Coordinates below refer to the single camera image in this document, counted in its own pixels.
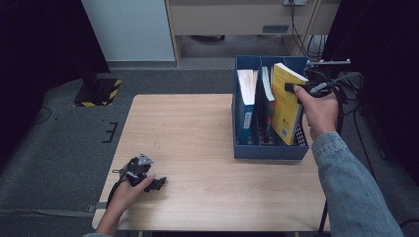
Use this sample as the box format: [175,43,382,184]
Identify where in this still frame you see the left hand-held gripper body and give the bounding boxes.
[122,152,155,188]

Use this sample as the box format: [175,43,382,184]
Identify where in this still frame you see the person's right hand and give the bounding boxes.
[293,84,341,141]

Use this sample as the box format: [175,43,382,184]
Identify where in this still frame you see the black stand base striped edge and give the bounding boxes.
[73,62,123,108]

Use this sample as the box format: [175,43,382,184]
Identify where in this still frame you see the grey desk label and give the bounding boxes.
[262,24,291,34]

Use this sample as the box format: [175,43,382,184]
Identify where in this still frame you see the black curtain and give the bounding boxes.
[0,0,112,167]
[320,0,419,186]

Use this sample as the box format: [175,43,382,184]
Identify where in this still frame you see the white cabinet panel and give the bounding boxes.
[81,0,176,62]

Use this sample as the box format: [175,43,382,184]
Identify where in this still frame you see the yellow book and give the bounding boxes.
[270,62,310,147]

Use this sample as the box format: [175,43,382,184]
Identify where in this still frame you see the bright blue book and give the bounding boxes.
[236,68,259,146]

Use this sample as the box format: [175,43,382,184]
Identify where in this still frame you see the right hand-held gripper cable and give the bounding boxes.
[317,71,364,234]

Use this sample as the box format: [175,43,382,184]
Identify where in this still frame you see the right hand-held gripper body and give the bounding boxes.
[304,58,352,99]

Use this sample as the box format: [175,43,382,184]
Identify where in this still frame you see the grey tape strip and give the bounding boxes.
[87,201,109,213]

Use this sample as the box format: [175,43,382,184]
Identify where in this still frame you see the hand-held gripper cable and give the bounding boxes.
[106,168,130,207]
[317,71,364,234]

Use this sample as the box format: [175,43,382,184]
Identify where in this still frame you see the blue plastic file rack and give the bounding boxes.
[231,54,314,161]

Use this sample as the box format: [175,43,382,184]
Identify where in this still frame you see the left hand-held gripper cable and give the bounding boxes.
[106,168,130,207]

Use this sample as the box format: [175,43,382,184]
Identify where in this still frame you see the dark teal illustrated book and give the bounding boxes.
[258,65,277,145]

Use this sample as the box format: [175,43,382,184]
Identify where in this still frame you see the black hanging cables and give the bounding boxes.
[289,0,328,62]

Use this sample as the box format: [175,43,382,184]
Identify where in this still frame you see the thin black floor cable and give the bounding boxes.
[31,107,53,125]

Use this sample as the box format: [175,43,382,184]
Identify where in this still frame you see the person's left hand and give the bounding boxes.
[96,174,156,232]

